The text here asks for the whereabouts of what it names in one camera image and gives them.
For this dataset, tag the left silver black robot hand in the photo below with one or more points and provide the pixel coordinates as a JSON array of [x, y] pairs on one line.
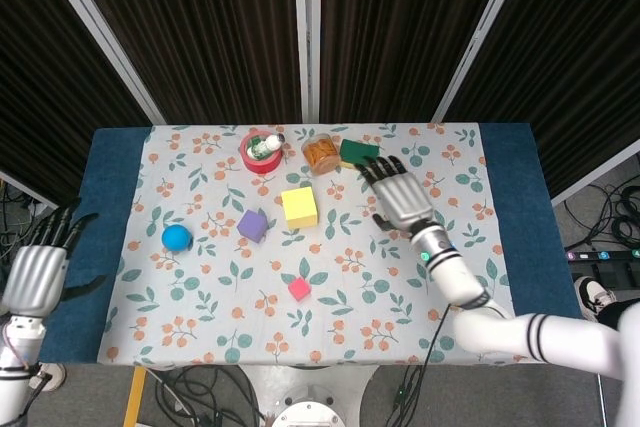
[[35, 282]]

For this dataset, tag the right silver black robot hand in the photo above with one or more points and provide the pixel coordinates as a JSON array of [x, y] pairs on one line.
[[402, 202]]

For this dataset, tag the large yellow cube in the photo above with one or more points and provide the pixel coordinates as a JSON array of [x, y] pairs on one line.
[[299, 207]]

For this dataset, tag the small pink cube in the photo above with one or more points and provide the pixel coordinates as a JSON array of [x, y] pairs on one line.
[[299, 289]]

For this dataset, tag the purple foam cube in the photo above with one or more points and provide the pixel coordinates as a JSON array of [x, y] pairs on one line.
[[251, 224]]

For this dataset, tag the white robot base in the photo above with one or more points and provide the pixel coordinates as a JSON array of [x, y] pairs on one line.
[[310, 382]]

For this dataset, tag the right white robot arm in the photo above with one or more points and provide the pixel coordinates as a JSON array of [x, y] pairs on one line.
[[455, 277]]

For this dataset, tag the green and yellow sponge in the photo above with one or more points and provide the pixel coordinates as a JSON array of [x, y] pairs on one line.
[[355, 149]]

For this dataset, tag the jar of orange snacks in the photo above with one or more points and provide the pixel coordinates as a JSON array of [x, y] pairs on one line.
[[322, 154]]

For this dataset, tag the blue table cover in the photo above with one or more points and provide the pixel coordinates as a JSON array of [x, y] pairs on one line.
[[520, 197]]

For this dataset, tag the red tape roll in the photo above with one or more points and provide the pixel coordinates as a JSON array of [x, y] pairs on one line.
[[260, 164]]

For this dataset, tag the blue ball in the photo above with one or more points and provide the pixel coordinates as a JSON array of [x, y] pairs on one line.
[[176, 238]]

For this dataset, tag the white bottle green label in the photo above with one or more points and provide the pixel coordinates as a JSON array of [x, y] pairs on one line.
[[265, 146]]

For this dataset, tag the yellow floor strip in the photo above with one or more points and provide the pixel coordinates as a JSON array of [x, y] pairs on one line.
[[134, 397]]

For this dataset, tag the dark corrugated partition panel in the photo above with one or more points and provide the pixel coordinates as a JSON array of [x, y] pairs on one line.
[[200, 22], [40, 72], [575, 47], [400, 22]]

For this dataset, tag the floral fruit print tablecloth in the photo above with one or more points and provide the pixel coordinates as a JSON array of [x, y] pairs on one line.
[[225, 307]]

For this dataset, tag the black power strip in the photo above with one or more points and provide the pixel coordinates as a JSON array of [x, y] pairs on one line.
[[600, 255]]

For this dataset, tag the white and black shoe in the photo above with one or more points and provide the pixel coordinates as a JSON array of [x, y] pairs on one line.
[[592, 294]]

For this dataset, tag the dark trouser leg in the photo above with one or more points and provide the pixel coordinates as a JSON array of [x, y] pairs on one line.
[[617, 314]]

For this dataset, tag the grey metal pole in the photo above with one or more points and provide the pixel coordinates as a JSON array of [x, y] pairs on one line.
[[601, 402]]

